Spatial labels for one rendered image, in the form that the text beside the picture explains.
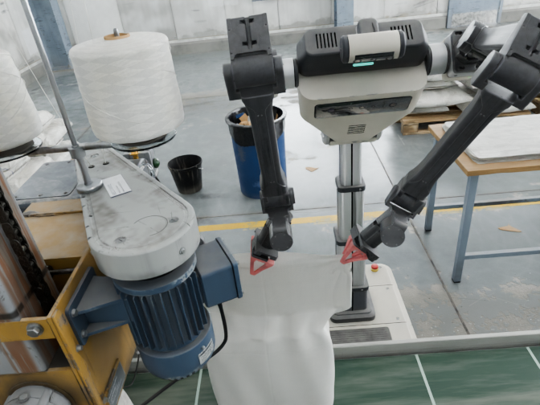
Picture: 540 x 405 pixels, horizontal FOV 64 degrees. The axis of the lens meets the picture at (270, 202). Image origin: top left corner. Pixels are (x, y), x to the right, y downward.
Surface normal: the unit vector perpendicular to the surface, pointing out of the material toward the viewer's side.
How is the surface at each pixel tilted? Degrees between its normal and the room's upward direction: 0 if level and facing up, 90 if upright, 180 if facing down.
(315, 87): 40
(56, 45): 90
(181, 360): 91
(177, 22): 90
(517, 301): 0
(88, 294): 0
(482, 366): 0
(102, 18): 90
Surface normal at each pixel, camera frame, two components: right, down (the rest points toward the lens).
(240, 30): -0.07, -0.24
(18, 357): 0.00, 0.52
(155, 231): -0.10, -0.85
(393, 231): -0.21, 0.35
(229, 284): 0.41, 0.44
